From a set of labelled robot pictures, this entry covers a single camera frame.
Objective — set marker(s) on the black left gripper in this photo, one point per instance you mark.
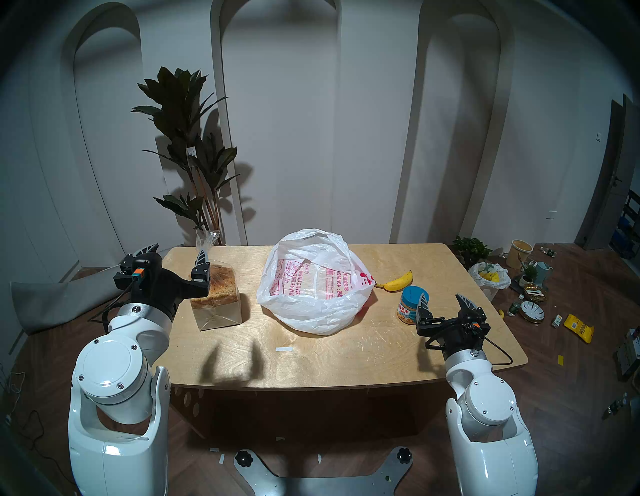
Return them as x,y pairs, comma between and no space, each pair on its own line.
155,285

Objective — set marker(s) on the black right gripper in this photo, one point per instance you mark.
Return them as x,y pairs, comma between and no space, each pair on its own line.
462,335

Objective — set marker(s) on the peanut butter jar blue lid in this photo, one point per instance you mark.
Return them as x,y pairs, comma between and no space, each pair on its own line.
407,305

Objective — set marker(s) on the bread loaf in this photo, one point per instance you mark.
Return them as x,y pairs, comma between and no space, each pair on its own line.
222,290

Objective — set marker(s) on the yellow banana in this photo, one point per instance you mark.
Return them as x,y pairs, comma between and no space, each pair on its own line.
400,283

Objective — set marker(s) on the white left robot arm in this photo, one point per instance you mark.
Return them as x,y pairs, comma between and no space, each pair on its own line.
110,370

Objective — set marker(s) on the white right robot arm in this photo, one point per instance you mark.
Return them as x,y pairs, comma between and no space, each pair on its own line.
487,400

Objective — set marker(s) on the white plastic shopping bag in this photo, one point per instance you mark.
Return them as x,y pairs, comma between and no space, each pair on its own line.
310,310

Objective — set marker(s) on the white bin with plastic liner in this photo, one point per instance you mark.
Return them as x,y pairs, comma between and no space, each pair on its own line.
487,286

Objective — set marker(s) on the green bottle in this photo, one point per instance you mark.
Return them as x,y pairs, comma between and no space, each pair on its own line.
514,307

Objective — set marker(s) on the small green potted plant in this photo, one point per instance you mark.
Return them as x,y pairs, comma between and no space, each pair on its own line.
470,248

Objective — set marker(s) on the tiny potted plant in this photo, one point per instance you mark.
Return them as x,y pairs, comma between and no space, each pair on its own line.
527,275

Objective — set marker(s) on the gold rimmed bowl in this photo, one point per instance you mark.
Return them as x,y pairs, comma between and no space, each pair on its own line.
535,293

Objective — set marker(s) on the beige paper bucket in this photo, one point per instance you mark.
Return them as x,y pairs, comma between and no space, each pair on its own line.
517,256

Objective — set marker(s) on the teal pitcher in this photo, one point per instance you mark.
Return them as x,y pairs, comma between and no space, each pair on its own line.
542,272

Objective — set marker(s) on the small green white packet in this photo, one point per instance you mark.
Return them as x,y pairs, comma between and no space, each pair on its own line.
556,321

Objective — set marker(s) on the lying small bottle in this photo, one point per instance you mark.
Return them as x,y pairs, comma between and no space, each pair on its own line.
548,251

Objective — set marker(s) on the yellow snack packet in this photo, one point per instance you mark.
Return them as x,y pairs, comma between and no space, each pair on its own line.
579,328

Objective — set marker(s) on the tall dark-leaved potted plant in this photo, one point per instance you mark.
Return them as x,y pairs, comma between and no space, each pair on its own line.
175,105

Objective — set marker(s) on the grey door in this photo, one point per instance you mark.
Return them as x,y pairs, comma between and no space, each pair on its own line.
612,190

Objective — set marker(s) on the black shelf rack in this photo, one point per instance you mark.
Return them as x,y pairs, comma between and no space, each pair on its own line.
631,215

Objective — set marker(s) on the grey metal robot base plate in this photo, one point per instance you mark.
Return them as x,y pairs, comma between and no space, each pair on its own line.
320,486

